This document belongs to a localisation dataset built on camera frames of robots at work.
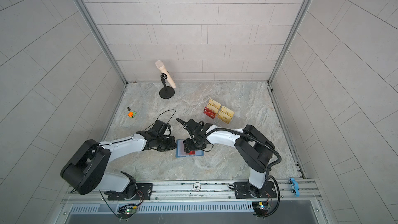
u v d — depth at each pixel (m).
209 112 0.94
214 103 0.93
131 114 0.96
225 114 0.89
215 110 0.92
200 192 0.72
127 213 0.65
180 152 0.83
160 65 0.90
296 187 0.70
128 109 0.99
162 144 0.74
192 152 0.82
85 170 0.42
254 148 0.46
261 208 0.68
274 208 0.66
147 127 0.71
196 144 0.64
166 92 1.09
